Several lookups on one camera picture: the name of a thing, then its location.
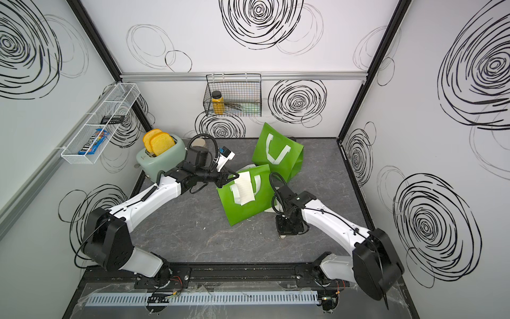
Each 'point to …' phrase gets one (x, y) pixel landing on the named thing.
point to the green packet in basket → (251, 107)
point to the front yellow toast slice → (161, 142)
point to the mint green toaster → (151, 165)
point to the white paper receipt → (242, 189)
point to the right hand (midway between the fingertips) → (281, 230)
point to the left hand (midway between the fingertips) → (237, 176)
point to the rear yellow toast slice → (147, 139)
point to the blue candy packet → (98, 141)
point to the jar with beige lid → (198, 141)
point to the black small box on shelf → (116, 119)
